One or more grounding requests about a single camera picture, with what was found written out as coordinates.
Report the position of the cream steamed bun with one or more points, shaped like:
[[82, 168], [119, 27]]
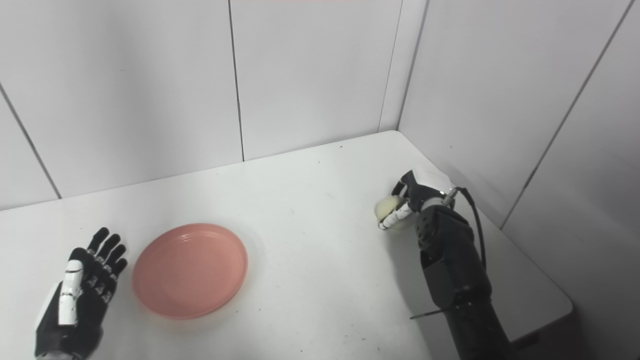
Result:
[[387, 206]]

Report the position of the pink round plate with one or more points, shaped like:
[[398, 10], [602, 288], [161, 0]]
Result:
[[190, 270]]

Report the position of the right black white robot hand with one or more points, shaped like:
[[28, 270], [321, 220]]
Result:
[[422, 192]]

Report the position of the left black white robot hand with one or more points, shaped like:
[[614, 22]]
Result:
[[85, 310]]

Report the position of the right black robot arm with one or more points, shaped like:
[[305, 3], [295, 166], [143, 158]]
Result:
[[455, 280]]

